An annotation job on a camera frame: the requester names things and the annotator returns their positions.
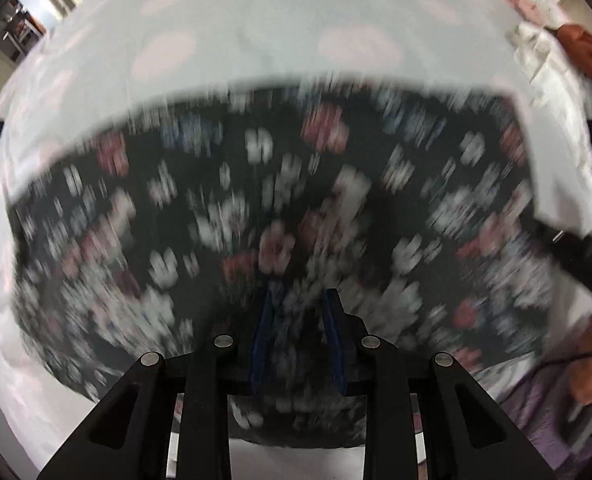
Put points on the rust red towel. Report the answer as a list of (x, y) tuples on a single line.
[(577, 43)]

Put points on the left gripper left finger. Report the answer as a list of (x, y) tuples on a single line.
[(128, 433)]

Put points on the polka dot bed sheet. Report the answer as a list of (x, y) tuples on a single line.
[(111, 58)]

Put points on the white garment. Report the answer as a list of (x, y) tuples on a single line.
[(560, 87)]

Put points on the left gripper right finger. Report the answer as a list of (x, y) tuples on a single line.
[(428, 409)]

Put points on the dark floral jeans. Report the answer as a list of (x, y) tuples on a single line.
[(162, 230)]

